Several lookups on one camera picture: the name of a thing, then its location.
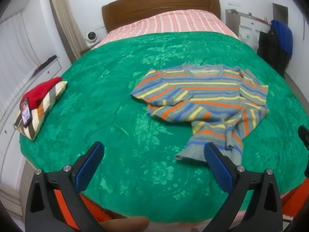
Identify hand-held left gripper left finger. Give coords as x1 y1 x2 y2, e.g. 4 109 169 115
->
25 141 105 232

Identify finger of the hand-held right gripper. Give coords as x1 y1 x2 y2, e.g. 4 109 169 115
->
298 125 309 153

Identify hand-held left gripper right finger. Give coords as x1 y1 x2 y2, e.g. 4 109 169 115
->
203 142 283 232

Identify striped knit sweater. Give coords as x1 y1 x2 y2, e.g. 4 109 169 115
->
130 63 269 166

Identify black hanging clothes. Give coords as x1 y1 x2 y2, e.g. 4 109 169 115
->
256 26 290 76

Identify brown rounded object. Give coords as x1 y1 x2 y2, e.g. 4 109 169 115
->
100 216 149 232

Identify striped pillow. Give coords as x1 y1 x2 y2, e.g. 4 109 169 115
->
14 81 68 141

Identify green patterned blanket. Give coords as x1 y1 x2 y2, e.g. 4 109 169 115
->
18 32 309 224

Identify black smartphone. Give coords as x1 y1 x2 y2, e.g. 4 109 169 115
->
20 97 32 127

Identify red knit cloth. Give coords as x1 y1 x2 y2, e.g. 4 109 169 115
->
24 77 63 109

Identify white bedside table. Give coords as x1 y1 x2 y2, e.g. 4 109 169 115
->
31 58 63 78

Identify black remote control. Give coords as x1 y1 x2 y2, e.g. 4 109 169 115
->
32 55 58 76

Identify white desk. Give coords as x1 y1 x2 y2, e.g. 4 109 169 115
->
239 14 272 45

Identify grey panel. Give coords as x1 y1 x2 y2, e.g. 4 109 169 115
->
226 9 240 38

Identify white sheer curtain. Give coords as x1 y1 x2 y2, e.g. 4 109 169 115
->
0 5 41 116

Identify beige curtain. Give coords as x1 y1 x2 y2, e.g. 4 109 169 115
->
48 0 84 58

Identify pink striped bed sheet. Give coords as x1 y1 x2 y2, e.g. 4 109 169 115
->
90 9 239 50

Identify brown wooden headboard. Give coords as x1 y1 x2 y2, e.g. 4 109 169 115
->
101 0 221 33

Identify white round camera device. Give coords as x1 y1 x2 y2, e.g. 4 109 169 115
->
84 31 98 45

